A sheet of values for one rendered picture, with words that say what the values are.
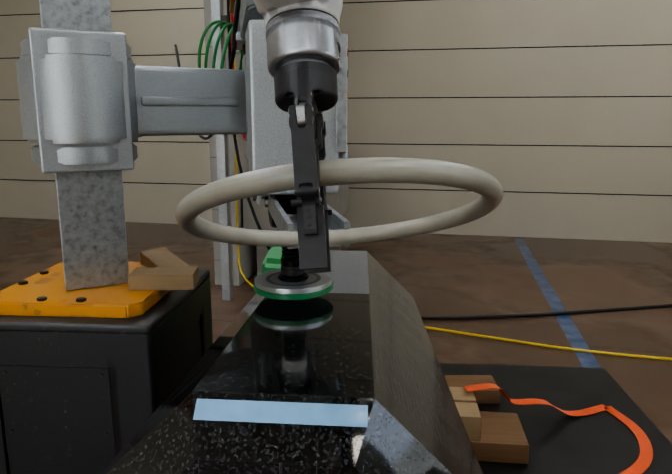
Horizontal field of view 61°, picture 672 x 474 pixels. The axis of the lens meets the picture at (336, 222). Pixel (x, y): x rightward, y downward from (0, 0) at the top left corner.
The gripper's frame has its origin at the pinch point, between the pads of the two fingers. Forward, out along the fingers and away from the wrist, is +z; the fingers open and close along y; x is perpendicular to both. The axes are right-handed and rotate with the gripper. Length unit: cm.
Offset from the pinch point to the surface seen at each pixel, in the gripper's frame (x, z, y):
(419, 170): -12.5, -7.6, 1.4
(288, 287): 17, -3, 85
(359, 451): -1.1, 30.0, 39.8
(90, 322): 76, 2, 95
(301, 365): 10, 16, 55
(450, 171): -16.4, -7.8, 3.8
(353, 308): 1, 4, 88
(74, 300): 84, -5, 100
